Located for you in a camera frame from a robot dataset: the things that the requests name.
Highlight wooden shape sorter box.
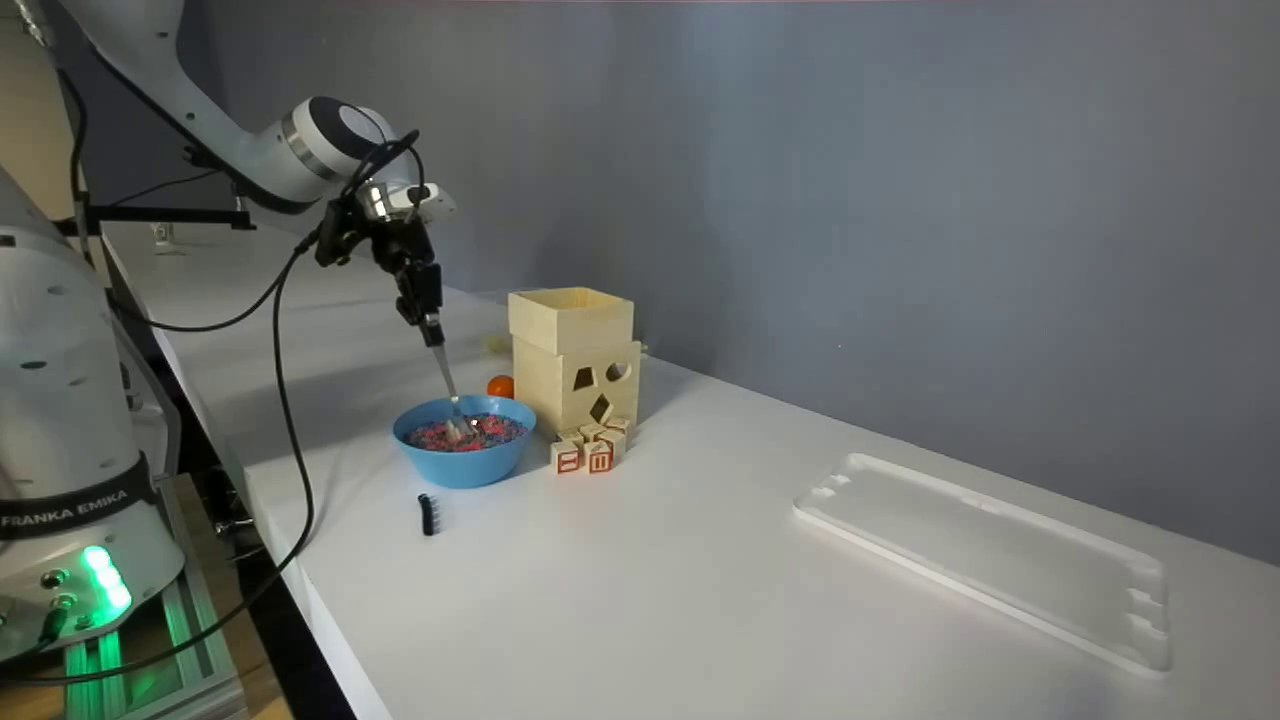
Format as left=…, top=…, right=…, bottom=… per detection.
left=510, top=337, right=643, bottom=440

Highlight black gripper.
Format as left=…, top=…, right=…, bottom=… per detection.
left=372, top=210, right=451, bottom=352

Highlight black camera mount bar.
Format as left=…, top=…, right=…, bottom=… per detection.
left=51, top=195, right=260, bottom=238

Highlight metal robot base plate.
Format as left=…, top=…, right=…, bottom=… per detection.
left=33, top=572, right=250, bottom=720

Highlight small plain wooden box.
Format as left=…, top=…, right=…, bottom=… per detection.
left=503, top=282, right=634, bottom=365

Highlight blue bowl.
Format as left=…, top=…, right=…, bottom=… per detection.
left=388, top=391, right=538, bottom=490

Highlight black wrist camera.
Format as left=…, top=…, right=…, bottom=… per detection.
left=313, top=189, right=388, bottom=273

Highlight colourful cereal in bowl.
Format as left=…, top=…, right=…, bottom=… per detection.
left=406, top=412, right=525, bottom=457

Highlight metal spoon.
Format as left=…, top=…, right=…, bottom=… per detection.
left=429, top=338, right=483, bottom=443

